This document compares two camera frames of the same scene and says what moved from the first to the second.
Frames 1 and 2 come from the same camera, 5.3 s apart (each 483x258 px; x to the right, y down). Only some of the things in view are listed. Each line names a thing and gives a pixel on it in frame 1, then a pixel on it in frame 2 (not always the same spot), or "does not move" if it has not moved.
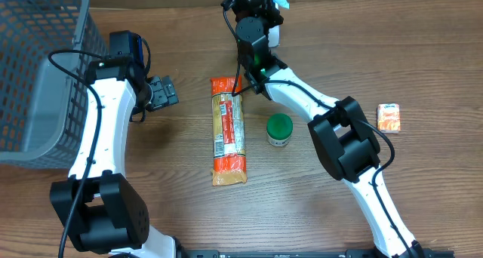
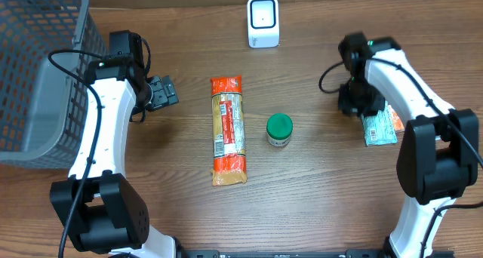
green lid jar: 279,128 does not move
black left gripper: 162,94 does not move
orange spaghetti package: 229,166 does not move
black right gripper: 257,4 -> 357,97
